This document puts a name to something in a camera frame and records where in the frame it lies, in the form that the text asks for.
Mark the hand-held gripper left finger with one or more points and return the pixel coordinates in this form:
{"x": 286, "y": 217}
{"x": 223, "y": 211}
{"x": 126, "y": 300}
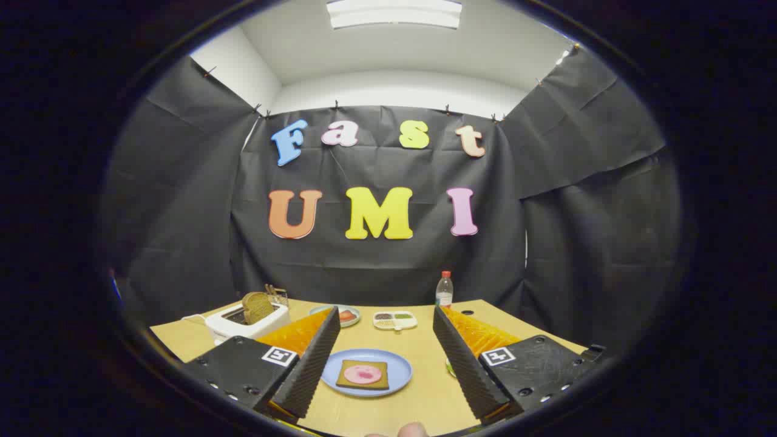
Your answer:
{"x": 312, "y": 364}

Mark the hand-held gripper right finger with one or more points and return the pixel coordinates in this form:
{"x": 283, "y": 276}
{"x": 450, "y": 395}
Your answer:
{"x": 461, "y": 358}

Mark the brown bread slice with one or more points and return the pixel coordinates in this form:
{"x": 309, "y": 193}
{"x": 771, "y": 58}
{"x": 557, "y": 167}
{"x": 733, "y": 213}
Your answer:
{"x": 257, "y": 306}

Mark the brown toast slice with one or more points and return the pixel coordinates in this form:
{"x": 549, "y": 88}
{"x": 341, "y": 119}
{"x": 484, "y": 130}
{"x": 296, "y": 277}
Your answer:
{"x": 349, "y": 382}

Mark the pink ham slice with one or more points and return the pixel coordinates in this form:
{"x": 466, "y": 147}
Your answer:
{"x": 363, "y": 374}

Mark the pale green round plate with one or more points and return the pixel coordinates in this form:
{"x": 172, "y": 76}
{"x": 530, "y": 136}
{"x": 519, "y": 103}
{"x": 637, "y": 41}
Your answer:
{"x": 352, "y": 321}

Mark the red tomato slice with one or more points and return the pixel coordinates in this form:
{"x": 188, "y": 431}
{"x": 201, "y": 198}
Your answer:
{"x": 346, "y": 315}

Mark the blue round plate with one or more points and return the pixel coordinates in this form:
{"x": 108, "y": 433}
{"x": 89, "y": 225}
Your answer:
{"x": 397, "y": 364}

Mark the clear water bottle red cap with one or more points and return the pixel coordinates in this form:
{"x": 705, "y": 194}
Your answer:
{"x": 444, "y": 292}

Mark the white divided dish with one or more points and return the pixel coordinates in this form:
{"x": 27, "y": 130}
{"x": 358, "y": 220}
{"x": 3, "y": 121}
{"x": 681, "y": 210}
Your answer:
{"x": 394, "y": 320}

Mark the white toaster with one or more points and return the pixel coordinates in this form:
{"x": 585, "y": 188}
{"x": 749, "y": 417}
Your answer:
{"x": 234, "y": 328}

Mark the ceiling light panel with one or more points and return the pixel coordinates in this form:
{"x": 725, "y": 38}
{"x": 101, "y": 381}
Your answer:
{"x": 394, "y": 13}

